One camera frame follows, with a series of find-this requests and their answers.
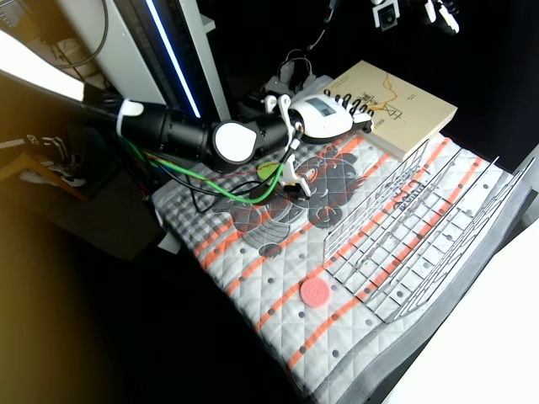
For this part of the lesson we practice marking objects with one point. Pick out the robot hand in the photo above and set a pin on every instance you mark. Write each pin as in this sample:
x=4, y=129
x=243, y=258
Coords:
x=320, y=120
x=446, y=19

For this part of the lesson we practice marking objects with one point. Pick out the beige book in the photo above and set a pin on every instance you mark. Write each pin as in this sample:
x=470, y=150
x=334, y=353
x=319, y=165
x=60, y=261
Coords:
x=421, y=118

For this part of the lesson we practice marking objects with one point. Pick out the small black box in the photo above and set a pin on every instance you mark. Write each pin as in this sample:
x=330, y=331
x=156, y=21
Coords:
x=290, y=71

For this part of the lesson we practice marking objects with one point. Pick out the green round toy cookie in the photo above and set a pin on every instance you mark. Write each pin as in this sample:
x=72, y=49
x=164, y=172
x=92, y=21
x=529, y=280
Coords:
x=264, y=172

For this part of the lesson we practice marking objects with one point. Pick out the grey quilt with bear print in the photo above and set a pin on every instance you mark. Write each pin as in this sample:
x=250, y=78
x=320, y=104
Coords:
x=273, y=269

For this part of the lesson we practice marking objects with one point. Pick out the pink round toy cookie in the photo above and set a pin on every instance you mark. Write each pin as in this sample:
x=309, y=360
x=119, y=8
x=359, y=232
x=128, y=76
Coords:
x=315, y=291

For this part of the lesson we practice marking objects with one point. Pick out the white column with light strip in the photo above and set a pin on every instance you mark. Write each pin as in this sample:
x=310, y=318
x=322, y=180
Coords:
x=126, y=50

